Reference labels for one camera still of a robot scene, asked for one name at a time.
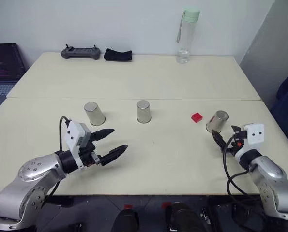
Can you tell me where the steel cup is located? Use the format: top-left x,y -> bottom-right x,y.
205,110 -> 230,134
83,101 -> 106,126
136,100 -> 152,124

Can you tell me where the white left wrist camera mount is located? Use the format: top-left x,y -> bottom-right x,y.
64,120 -> 91,170

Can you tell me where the clear bottle with green cap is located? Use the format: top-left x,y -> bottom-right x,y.
176,7 -> 201,64

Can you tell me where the dark rounded shape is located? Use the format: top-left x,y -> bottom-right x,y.
114,208 -> 140,232

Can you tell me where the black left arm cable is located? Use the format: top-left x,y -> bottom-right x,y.
59,116 -> 71,152

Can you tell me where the dark blue chair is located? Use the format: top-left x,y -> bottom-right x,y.
270,68 -> 288,146

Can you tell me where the black folded cloth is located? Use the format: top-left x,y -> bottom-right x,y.
103,48 -> 133,62

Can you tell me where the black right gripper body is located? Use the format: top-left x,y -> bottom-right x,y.
227,130 -> 248,155

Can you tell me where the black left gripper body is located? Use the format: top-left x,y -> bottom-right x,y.
79,141 -> 103,168

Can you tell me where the small red block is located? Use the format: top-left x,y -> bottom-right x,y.
191,112 -> 204,124

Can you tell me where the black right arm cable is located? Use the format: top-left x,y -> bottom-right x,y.
222,135 -> 264,203

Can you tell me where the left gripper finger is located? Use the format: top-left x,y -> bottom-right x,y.
100,145 -> 129,167
89,128 -> 116,143

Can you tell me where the grey remote controller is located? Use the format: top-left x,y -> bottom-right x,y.
60,43 -> 102,60

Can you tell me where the open laptop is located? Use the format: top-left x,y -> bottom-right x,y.
0,43 -> 26,112

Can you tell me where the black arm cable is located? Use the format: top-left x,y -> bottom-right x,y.
222,135 -> 264,203
59,116 -> 71,152

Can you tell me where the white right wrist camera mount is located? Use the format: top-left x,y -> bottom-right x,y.
235,123 -> 265,160

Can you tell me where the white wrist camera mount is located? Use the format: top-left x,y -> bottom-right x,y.
64,120 -> 91,170
235,123 -> 265,160

